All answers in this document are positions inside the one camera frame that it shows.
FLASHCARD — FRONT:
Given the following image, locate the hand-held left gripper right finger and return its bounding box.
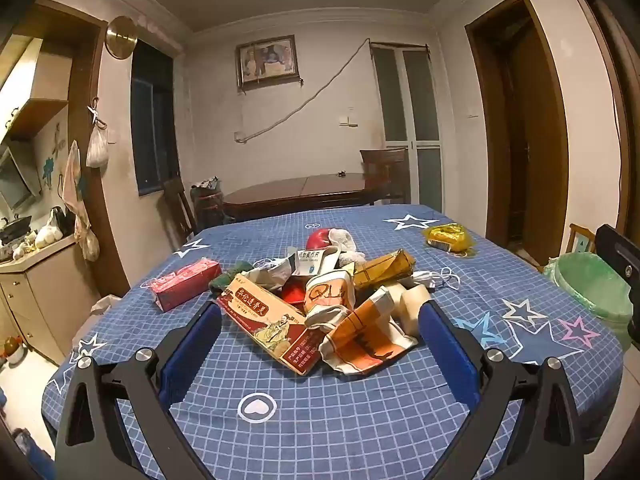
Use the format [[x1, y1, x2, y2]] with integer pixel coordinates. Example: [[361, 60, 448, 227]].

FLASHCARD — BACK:
[[417, 299, 586, 480]]

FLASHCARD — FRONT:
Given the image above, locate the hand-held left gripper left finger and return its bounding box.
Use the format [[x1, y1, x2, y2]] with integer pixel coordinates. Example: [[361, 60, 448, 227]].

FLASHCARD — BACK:
[[54, 301, 236, 480]]

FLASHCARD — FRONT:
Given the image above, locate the beige block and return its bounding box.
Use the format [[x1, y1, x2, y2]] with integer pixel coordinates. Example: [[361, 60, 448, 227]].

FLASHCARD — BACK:
[[400, 284, 433, 333]]

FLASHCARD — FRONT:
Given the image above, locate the bin with green liner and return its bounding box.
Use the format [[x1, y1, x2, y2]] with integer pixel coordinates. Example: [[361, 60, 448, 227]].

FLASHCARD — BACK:
[[542, 252, 633, 350]]

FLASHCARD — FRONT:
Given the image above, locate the long red-beige medicine box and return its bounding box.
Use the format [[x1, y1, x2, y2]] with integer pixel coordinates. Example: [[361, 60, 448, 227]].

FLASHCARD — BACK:
[[216, 272, 321, 377]]

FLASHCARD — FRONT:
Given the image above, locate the white face mask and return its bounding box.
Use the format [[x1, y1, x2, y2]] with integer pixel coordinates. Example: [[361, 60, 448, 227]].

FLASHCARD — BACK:
[[410, 266, 461, 291]]

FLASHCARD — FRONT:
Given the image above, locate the orange and white paper bag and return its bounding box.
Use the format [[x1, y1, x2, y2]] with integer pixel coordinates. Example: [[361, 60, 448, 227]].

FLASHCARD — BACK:
[[320, 287, 418, 375]]

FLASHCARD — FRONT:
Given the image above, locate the yellow-brown carton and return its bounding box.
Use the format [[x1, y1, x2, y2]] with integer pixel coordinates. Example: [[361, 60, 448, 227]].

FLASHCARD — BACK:
[[352, 249, 416, 288]]

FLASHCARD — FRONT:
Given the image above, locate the white medicine box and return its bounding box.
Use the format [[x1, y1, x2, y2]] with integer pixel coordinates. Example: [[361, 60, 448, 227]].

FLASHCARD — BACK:
[[292, 247, 341, 278]]

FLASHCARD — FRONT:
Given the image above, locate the white foam fruit net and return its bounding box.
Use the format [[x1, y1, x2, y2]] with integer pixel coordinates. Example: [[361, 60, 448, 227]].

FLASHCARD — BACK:
[[327, 228, 366, 267]]

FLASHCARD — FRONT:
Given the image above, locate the small light wooden chair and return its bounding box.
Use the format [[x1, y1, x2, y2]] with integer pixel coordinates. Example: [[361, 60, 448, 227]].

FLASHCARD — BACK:
[[567, 223, 598, 268]]

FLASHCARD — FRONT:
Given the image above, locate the pink box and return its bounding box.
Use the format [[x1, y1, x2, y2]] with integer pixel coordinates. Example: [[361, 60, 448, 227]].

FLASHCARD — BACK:
[[149, 257, 222, 312]]

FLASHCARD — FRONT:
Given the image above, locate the white bag on floor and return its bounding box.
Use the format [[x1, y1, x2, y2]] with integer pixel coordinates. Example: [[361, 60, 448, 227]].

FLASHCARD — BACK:
[[90, 294, 123, 316]]

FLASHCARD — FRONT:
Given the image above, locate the red plastic piece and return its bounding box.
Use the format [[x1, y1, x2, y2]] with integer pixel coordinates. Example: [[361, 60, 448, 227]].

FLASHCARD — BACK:
[[280, 280, 308, 306]]

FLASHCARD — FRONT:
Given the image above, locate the yellow snack wrapper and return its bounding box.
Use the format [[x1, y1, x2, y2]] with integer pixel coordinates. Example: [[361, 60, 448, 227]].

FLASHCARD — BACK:
[[422, 222, 475, 253]]

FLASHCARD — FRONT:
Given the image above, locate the white paper cup with drawing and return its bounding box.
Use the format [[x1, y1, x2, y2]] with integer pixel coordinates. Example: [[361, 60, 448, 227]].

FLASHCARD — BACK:
[[304, 270, 356, 328]]

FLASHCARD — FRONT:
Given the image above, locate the blue star-print tablecloth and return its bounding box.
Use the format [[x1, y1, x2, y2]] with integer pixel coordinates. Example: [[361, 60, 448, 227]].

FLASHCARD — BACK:
[[42, 203, 626, 480]]

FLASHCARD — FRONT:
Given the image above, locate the dark wooden chair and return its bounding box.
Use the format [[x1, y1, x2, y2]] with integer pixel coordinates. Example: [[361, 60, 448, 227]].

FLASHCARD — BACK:
[[359, 148, 408, 206], [162, 177, 198, 241]]

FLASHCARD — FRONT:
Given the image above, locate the kitchen counter cabinet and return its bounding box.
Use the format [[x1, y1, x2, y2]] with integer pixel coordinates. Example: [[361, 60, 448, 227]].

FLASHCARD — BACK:
[[0, 235, 101, 366]]

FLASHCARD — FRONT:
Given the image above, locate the red apple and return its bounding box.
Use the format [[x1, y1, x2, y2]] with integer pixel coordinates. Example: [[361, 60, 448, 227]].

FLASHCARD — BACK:
[[306, 228, 336, 250]]

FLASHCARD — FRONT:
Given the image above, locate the brown wooden door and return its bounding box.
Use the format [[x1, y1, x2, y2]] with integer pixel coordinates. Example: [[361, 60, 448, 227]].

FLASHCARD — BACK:
[[560, 0, 640, 186]]

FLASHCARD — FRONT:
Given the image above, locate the white bag on counter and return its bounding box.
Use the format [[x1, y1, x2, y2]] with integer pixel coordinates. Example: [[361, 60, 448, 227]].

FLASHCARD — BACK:
[[32, 207, 66, 250]]

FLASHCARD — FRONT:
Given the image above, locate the brown dining table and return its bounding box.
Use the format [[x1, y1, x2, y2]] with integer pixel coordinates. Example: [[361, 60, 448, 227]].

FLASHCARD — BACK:
[[220, 172, 401, 223]]

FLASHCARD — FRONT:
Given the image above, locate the hanging pink cloth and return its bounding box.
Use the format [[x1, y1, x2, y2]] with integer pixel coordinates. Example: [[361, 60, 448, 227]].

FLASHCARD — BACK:
[[61, 140, 101, 261]]

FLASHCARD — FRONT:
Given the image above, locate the hanging white plastic bag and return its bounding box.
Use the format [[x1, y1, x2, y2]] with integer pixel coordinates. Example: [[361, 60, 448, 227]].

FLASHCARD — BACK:
[[86, 122, 109, 169]]

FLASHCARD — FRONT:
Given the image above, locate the dark window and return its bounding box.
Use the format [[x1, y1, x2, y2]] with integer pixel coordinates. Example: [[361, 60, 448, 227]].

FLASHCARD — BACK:
[[130, 37, 183, 197]]

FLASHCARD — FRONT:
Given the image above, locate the range hood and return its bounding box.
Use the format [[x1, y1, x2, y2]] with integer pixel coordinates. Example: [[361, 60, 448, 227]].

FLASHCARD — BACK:
[[0, 145, 43, 211]]

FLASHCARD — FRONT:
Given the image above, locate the white glass door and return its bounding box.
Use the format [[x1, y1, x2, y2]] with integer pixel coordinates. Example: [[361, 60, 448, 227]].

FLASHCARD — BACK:
[[370, 42, 446, 206]]

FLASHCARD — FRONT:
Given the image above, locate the upper kitchen cabinet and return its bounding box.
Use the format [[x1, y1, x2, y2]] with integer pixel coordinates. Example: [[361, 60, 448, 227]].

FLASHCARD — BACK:
[[0, 35, 73, 143]]

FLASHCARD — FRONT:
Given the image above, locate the brown door frame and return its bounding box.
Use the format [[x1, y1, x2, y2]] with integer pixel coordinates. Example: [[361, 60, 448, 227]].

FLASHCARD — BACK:
[[465, 0, 571, 266]]

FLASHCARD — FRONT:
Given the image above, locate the wall cable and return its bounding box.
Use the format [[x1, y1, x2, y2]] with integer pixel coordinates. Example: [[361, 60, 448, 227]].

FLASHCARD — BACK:
[[235, 37, 373, 143]]

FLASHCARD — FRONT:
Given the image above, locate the framed wall picture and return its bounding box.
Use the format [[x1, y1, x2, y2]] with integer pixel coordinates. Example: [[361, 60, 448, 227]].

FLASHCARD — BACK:
[[235, 35, 300, 92]]

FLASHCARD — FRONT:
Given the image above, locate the gold wall clock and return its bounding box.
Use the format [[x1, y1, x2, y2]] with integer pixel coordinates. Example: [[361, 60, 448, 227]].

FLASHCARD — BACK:
[[105, 16, 138, 59]]

